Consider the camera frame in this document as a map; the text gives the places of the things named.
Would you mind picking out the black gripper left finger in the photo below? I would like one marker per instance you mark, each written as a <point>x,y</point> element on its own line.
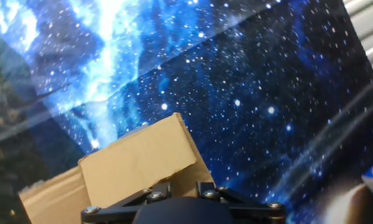
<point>127,205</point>

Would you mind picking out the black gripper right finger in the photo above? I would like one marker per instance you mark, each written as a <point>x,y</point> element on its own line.
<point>255,211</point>

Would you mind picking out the brown cardboard box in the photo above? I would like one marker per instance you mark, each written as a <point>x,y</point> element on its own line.
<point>136,161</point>

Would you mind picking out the blue galaxy print cloth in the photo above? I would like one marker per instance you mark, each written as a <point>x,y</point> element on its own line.
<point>251,93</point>

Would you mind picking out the dark forest print cloth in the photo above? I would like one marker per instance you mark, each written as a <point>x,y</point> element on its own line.
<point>15,140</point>

